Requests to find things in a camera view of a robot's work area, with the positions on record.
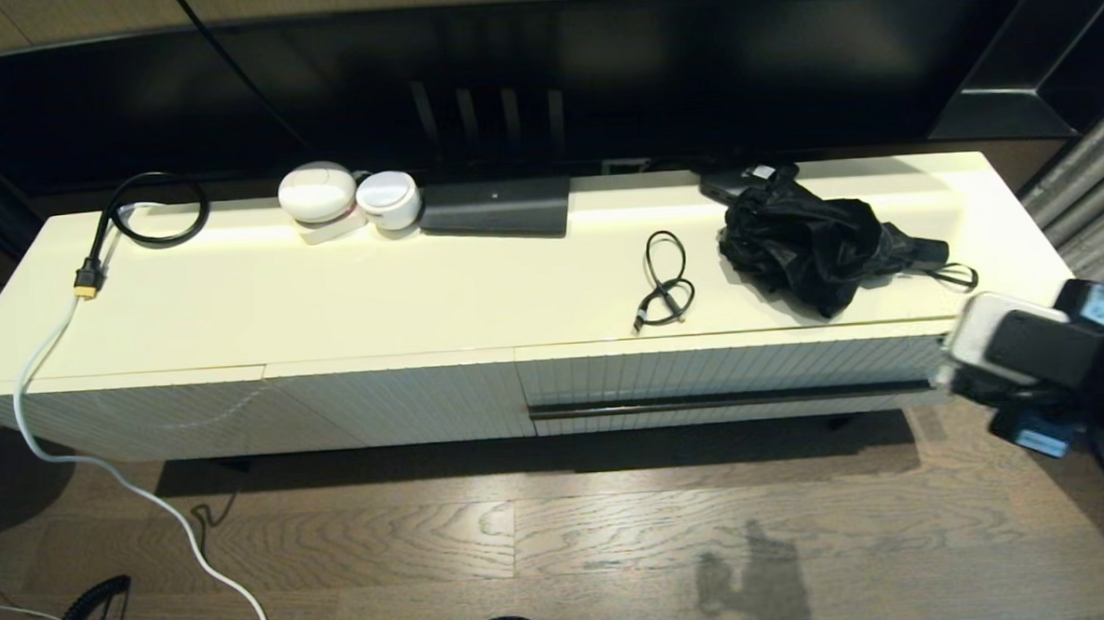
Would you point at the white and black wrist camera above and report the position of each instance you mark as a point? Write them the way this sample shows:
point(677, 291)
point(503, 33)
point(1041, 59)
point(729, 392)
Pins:
point(1019, 341)

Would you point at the large white round device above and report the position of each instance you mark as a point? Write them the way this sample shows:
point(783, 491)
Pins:
point(317, 194)

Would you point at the white TV cabinet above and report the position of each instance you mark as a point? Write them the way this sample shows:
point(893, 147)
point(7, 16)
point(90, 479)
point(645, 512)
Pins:
point(328, 301)

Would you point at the beige card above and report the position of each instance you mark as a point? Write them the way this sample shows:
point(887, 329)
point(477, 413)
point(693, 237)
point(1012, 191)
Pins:
point(330, 234)

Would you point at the flat black router box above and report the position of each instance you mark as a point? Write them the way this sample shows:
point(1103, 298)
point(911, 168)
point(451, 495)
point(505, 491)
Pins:
point(496, 210)

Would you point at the grey curtain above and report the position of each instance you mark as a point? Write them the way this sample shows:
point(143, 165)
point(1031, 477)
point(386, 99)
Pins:
point(1087, 184)

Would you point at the small white round device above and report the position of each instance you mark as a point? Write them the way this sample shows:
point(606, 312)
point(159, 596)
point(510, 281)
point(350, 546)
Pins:
point(389, 201)

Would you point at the small black box with label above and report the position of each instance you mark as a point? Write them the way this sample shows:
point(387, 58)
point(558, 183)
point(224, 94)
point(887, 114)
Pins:
point(723, 181)

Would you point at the black wall shelf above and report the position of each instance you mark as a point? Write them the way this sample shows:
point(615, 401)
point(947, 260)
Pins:
point(1000, 109)

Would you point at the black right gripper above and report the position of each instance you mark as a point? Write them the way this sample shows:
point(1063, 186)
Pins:
point(1042, 428)

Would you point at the black television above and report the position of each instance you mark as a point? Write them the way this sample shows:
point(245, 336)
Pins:
point(691, 71)

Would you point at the white ribbed drawer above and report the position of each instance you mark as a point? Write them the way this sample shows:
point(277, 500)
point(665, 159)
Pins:
point(704, 369)

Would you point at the black umbrella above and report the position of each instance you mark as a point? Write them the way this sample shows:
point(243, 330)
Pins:
point(810, 243)

